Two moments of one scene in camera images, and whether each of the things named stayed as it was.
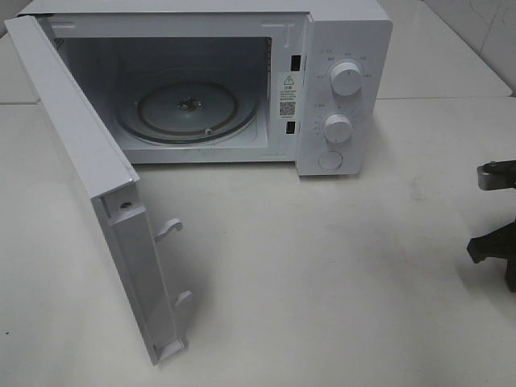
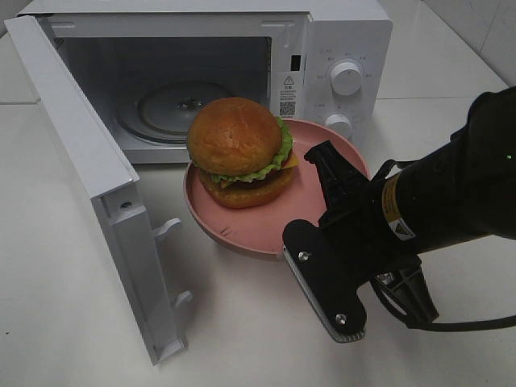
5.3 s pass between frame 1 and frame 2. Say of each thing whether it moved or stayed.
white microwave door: stayed
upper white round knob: stayed
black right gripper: moved
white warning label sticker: stayed
